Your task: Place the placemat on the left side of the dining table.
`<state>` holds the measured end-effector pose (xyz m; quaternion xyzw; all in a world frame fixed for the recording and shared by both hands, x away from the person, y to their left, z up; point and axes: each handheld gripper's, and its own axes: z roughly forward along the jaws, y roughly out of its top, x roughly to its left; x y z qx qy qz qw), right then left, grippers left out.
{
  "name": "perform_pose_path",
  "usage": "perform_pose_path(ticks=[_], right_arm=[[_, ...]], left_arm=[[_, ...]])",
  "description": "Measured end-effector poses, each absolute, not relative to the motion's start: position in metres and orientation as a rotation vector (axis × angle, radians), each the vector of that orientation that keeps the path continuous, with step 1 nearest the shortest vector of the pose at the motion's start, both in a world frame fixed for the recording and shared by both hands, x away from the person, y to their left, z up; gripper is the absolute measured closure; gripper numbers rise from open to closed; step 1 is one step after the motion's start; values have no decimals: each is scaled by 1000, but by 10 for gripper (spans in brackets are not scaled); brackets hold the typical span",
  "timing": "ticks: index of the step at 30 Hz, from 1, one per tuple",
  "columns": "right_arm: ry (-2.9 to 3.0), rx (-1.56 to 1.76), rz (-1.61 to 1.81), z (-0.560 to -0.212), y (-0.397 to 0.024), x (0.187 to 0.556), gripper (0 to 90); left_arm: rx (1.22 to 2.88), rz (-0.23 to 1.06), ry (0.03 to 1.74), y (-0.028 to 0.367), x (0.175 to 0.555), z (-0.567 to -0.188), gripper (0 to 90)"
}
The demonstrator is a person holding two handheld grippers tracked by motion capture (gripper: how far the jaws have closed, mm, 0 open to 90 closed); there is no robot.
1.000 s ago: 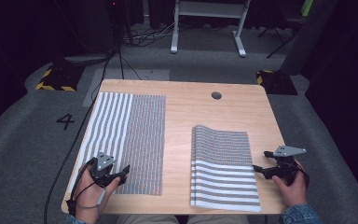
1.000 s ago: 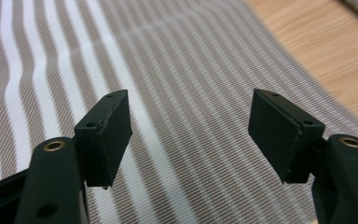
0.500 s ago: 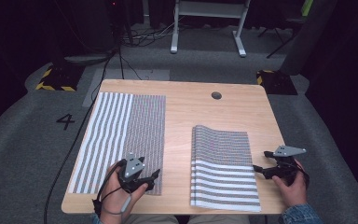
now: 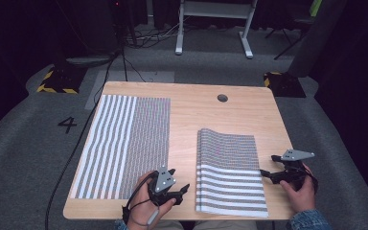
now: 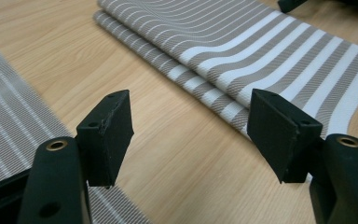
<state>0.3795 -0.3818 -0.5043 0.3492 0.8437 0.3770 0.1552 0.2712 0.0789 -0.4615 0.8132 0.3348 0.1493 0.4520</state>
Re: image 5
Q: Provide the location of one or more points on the grey white striped cloth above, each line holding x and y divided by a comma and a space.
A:
230, 34
167, 65
12, 118

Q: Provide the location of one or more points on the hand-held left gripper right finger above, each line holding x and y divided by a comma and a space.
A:
276, 137

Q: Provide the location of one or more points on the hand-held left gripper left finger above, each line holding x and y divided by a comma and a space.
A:
105, 140

